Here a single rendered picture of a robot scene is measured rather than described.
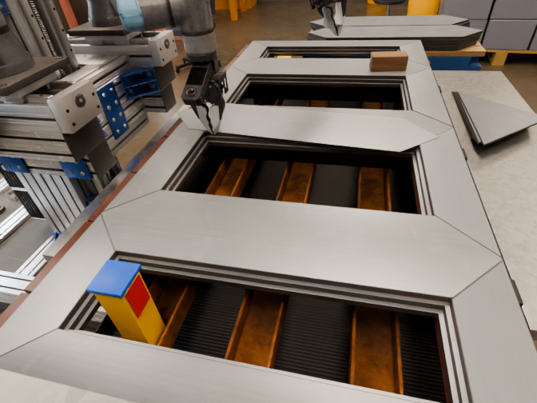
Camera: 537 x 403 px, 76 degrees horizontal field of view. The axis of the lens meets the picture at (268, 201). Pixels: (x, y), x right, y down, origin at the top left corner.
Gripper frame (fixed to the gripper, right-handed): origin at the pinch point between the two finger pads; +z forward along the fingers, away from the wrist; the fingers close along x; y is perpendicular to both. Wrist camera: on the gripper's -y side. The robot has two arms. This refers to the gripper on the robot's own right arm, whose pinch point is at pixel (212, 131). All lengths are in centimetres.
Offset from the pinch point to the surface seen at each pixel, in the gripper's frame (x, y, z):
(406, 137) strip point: -50, 3, 1
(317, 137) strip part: -28.4, 0.9, 0.8
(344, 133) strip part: -34.9, 3.7, 0.8
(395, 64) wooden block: -49, 50, -2
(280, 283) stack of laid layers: -28, -44, 3
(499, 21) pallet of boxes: -163, 314, 45
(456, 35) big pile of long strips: -77, 94, 0
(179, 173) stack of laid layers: 2.4, -17.6, 2.0
